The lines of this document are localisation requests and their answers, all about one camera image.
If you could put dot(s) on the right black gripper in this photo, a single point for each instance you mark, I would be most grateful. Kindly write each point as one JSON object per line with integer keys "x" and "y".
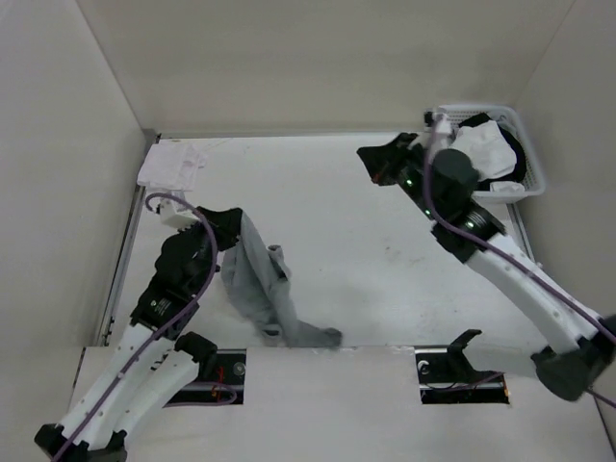
{"x": 381, "y": 162}

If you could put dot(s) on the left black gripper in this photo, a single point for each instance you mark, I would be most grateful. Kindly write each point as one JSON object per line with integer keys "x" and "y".
{"x": 230, "y": 222}

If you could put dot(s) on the grey tank top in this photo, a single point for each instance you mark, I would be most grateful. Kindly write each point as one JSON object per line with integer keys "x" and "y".
{"x": 258, "y": 285}

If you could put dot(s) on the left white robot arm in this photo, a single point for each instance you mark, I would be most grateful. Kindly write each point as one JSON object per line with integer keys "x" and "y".
{"x": 155, "y": 357}

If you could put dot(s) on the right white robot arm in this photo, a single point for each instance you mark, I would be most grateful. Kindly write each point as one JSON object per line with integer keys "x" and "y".
{"x": 580, "y": 344}

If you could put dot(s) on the folded white tank top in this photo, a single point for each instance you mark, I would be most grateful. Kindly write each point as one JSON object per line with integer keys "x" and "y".
{"x": 171, "y": 167}

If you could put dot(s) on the white plastic laundry basket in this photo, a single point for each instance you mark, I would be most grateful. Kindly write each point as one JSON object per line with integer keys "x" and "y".
{"x": 534, "y": 181}

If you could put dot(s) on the white garment in basket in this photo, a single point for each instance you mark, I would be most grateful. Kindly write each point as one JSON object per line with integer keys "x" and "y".
{"x": 489, "y": 152}

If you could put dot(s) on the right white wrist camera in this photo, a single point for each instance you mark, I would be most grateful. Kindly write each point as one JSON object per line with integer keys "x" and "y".
{"x": 437, "y": 126}

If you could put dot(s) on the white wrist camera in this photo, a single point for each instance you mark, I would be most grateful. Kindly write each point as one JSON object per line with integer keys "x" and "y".
{"x": 437, "y": 126}
{"x": 174, "y": 213}

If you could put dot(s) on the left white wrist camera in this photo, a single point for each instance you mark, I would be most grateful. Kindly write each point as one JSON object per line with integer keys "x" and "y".
{"x": 174, "y": 213}

